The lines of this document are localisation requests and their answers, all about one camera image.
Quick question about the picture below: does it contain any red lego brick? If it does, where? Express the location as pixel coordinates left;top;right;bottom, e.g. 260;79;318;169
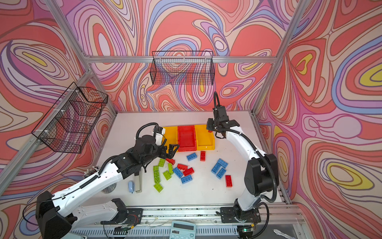
177;163;188;171
200;151;206;161
183;167;195;176
225;175;233;188

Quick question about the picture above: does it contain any green lego brick long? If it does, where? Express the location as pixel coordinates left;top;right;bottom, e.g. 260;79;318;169
153;165;161;184

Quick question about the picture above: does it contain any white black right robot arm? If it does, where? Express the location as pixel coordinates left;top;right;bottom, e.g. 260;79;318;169
207;104;279;222

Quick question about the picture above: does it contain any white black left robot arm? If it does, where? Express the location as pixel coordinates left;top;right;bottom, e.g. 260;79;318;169
35;134;180;239

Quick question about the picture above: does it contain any yellow left plastic bin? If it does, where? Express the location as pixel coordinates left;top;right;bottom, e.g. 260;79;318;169
164;126;178;149

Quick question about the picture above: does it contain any yellow plastic bin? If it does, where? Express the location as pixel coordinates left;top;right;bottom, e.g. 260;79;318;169
195;124;215;151
164;126;178;149

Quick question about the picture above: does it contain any red middle plastic bin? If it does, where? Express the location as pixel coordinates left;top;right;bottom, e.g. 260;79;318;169
178;125;197;152

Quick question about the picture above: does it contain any blue lego brick center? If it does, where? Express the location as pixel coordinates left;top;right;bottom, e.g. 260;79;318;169
173;167;184;179

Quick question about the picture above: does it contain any blue lego brick near bins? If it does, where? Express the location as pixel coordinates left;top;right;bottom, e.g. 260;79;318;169
187;152;198;161

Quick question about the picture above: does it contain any green square lego brick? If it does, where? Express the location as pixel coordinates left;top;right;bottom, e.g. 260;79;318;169
163;170;172;180

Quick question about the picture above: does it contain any yellow right plastic bin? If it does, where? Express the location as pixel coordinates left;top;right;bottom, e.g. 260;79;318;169
195;124;215;151

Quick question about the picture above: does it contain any grey marker pen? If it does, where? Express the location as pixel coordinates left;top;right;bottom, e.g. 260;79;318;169
134;171;142;193

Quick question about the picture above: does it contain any blue lego brick front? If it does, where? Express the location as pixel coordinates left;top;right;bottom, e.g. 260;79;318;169
181;175;193;184

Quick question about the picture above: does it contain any green lego brick front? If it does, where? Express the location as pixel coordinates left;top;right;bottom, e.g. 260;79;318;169
154;183;163;193

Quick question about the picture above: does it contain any light blue small object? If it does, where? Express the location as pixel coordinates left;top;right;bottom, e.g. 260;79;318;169
128;181;135;193

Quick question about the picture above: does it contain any blue lego brick right top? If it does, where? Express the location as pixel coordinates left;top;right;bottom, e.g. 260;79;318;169
217;158;228;168

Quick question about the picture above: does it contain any blue lego brick right left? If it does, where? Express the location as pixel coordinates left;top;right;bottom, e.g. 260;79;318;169
211;163;221;174

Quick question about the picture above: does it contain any blue lego brick right bottom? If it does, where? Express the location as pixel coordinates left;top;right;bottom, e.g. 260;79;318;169
216;168;226;179

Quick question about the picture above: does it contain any light blue calculator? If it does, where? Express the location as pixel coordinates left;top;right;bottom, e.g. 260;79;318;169
169;221;197;239

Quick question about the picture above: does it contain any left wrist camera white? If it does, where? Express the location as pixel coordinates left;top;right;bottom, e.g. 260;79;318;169
153;125;166;146

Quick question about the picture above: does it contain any black wire basket back wall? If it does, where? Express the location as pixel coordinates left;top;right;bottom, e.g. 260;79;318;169
150;50;215;86

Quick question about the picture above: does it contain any black wire basket wall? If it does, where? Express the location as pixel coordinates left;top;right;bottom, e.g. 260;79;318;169
150;50;215;86
31;83;108;154

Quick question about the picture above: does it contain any black wire basket left wall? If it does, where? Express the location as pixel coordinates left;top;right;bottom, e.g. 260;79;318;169
31;83;108;154

